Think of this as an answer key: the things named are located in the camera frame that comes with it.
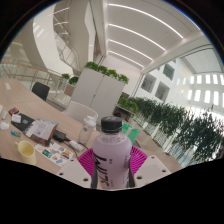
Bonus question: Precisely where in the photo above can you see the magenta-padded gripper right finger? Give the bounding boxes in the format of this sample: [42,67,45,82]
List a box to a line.
[128,145,173,188]

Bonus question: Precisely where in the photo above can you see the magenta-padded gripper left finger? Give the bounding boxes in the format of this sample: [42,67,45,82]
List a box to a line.
[55,147,99,190]

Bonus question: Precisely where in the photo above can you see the lilac drink bottle black cap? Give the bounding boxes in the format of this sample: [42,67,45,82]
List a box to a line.
[91,115,133,191]

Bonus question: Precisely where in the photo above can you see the white charger block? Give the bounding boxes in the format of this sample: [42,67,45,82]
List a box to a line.
[68,139,84,153]

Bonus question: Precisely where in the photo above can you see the green tote bag cat print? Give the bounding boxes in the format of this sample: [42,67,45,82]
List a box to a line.
[121,123,141,145]

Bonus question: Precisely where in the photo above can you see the clear shaker bottle white lid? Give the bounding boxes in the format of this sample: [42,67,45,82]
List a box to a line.
[77,114,98,146]

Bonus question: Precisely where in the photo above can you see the colourful sticker sheet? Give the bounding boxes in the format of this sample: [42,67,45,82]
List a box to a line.
[34,142,76,168]

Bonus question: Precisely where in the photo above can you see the black power brick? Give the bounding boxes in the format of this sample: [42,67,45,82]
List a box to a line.
[52,129,69,143]

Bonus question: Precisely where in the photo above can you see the brown box with printed paper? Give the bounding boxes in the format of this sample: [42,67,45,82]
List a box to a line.
[24,118,60,147]

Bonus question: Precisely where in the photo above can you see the long green plant hedge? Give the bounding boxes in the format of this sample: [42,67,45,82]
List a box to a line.
[118,96,224,164]

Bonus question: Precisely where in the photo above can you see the pale yellow mug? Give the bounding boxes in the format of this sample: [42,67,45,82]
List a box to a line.
[14,139,38,166]

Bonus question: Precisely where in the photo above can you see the black flat pad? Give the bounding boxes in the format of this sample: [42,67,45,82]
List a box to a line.
[10,112,36,133]

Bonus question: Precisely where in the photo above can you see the white cabinet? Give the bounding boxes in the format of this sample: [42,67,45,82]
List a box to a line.
[70,68,126,118]

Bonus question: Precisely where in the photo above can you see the teal marker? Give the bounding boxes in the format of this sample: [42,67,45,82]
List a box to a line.
[10,129,22,138]

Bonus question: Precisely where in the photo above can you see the brown planter with green plants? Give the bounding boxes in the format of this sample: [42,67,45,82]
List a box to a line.
[59,73,80,98]

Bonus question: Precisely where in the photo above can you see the small white card box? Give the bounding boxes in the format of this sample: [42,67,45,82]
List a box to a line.
[11,113,23,124]

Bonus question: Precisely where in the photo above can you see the black chair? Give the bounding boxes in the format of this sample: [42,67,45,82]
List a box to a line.
[31,81,51,102]

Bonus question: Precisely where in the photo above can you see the white computer mouse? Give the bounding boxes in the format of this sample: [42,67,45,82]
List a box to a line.
[0,119,10,131]

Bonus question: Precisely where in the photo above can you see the green plants atop cabinet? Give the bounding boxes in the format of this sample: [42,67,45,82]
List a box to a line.
[83,61,130,85]

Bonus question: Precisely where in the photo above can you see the ceiling light strips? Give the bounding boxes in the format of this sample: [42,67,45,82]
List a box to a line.
[106,3,186,69]

